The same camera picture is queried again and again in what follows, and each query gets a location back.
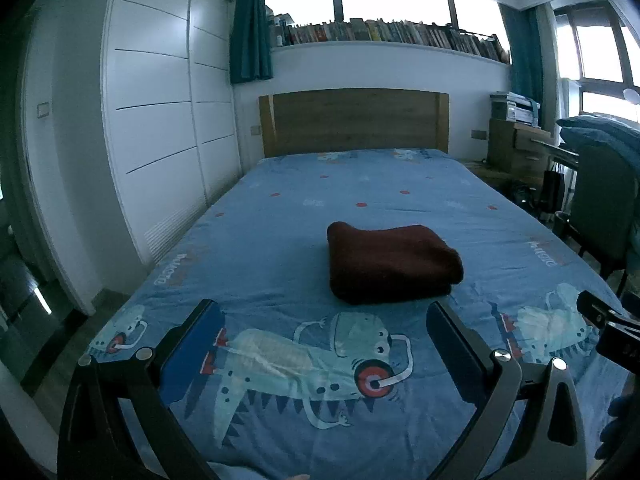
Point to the side window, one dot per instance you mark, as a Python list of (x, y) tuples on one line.
[(597, 55)]

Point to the white wardrobe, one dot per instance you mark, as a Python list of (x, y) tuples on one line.
[(150, 135)]

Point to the light switch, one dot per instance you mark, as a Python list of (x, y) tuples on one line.
[(43, 109)]

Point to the stack of boxes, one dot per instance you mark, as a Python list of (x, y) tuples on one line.
[(517, 107)]

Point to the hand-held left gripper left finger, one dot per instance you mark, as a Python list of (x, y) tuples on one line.
[(192, 355)]

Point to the low wooden nightstand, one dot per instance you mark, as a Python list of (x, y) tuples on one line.
[(487, 172)]

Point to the wooden cabinet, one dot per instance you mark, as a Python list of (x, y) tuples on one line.
[(510, 147)]

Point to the bed with blue dinosaur sheet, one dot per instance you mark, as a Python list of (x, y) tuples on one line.
[(280, 220)]

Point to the person's right hand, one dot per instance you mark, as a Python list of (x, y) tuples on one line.
[(617, 425)]

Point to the black bag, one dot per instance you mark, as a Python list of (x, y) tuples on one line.
[(552, 195)]

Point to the dark red towel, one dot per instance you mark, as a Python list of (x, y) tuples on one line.
[(390, 260)]

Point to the blue duvet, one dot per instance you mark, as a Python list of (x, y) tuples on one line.
[(600, 132)]

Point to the teal curtain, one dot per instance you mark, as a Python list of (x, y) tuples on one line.
[(250, 35), (522, 60)]

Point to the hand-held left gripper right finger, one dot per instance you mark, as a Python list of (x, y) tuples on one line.
[(457, 350)]

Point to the grey chair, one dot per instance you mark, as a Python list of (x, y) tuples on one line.
[(600, 200)]

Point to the row of books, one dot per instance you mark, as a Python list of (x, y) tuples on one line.
[(390, 32)]

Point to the wide window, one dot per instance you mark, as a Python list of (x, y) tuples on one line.
[(390, 2)]

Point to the wooden headboard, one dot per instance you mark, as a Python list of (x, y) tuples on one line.
[(350, 120)]

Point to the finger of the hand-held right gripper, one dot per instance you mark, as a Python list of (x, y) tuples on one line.
[(592, 307)]

